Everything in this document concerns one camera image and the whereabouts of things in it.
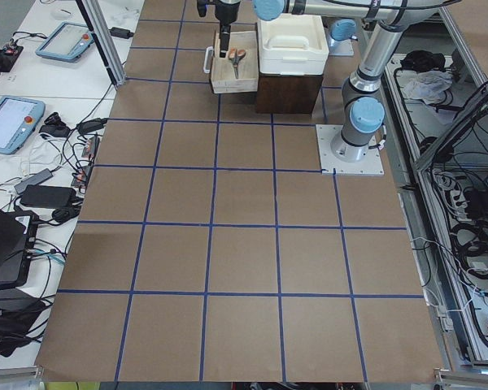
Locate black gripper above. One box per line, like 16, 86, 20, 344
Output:
219, 19, 233, 58

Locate grey orange scissors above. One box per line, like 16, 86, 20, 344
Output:
227, 48, 246, 80

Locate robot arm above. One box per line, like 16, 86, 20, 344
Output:
215, 0, 241, 58
253, 0, 453, 163

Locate white plastic tray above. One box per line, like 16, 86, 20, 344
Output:
257, 14, 329, 76

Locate upper teach pendant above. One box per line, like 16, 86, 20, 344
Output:
35, 22, 94, 63

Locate teach pendant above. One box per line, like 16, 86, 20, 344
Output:
35, 22, 94, 63
0, 95, 46, 155

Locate white cloth rag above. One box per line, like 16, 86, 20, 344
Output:
402, 71, 453, 104

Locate lower teach pendant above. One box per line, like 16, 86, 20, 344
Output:
0, 95, 46, 155

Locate black laptop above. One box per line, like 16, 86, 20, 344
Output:
0, 210, 39, 290

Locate white drawer handle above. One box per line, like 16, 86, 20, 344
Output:
203, 46, 214, 74

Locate aluminium frame post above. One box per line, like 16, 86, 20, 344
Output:
76, 0, 126, 88

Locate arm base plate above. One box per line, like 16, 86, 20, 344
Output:
316, 124, 384, 176

